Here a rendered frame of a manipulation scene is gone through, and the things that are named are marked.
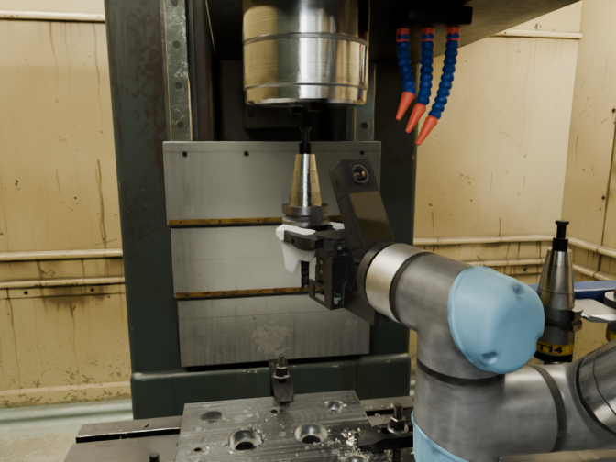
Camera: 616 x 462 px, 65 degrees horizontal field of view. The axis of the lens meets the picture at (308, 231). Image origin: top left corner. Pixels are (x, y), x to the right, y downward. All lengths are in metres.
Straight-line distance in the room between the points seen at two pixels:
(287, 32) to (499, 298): 0.36
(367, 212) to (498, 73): 1.22
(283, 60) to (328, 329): 0.76
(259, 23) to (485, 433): 0.48
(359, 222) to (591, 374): 0.25
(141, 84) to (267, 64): 0.58
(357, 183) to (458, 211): 1.14
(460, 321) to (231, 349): 0.84
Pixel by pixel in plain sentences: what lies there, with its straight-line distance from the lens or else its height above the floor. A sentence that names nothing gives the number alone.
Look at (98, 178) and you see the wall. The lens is 1.51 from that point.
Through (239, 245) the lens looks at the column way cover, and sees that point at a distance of 1.09.
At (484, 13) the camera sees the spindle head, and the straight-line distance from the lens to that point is 0.73.
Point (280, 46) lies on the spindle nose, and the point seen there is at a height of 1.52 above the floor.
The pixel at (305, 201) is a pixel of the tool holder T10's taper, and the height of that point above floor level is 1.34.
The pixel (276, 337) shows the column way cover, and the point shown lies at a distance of 1.17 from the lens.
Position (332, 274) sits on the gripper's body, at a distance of 0.54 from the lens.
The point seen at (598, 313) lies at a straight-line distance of 0.69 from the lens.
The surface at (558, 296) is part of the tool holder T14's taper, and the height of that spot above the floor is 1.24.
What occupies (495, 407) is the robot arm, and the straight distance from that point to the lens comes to 0.45.
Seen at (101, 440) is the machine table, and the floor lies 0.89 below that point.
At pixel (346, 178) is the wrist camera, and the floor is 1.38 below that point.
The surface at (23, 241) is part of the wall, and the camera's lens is 1.60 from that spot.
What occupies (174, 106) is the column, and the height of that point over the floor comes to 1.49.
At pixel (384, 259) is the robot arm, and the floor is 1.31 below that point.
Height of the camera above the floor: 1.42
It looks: 11 degrees down
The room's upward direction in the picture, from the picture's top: straight up
